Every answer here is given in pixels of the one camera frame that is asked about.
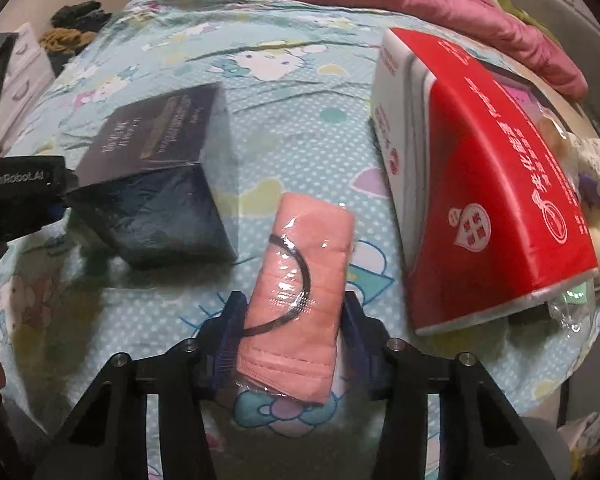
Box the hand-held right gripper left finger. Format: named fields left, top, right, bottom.
left=32, top=291, right=248, bottom=480

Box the grey chair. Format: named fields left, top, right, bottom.
left=522, top=415, right=573, bottom=480

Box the red tissue pack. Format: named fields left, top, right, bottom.
left=370, top=27, right=600, bottom=337

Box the green blanket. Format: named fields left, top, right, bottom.
left=480, top=0, right=561, bottom=46

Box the white plastic bag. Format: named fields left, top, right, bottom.
left=557, top=412, right=600, bottom=471

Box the cartoon printed bedsheet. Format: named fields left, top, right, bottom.
left=0, top=0, right=600, bottom=480

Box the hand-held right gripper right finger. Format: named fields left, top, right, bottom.
left=342, top=290, right=546, bottom=480

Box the brown scarf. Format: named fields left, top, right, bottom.
left=39, top=27, right=98, bottom=56

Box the pink book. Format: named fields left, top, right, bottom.
left=505, top=85, right=538, bottom=116

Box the white drawer cabinet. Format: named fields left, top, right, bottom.
left=0, top=22, right=56, bottom=156

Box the black box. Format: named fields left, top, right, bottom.
left=65, top=82, right=238, bottom=270

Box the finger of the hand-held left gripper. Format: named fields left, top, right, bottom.
left=37, top=195, right=73, bottom=233

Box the dark clothes pile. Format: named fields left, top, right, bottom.
left=50, top=0, right=113, bottom=31

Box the grey headboard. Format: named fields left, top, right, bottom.
left=475, top=0, right=600, bottom=111

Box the pink face mask pack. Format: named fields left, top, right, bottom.
left=234, top=192, right=357, bottom=407

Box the pink duvet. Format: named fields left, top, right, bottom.
left=152, top=0, right=588, bottom=101

